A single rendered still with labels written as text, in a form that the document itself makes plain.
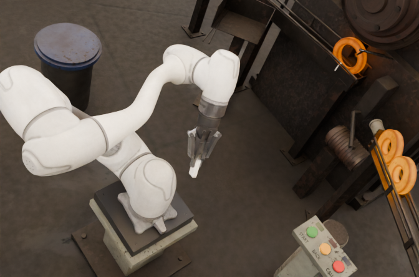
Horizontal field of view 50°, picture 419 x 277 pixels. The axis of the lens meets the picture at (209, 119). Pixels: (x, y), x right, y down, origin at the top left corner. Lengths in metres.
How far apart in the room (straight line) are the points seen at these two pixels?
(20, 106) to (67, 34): 1.26
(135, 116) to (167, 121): 1.44
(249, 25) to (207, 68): 1.10
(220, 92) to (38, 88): 0.55
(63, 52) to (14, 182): 0.66
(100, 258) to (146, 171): 0.66
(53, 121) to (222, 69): 0.55
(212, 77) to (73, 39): 1.11
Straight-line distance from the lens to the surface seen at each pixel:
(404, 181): 1.97
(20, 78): 1.21
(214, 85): 1.41
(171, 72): 1.46
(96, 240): 2.18
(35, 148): 1.11
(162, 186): 1.60
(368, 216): 2.82
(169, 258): 2.19
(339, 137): 2.29
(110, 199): 1.84
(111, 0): 3.40
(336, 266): 1.76
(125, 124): 1.19
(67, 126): 1.13
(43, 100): 1.16
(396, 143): 2.05
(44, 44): 2.33
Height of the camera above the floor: 1.99
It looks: 47 degrees down
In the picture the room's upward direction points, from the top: 23 degrees clockwise
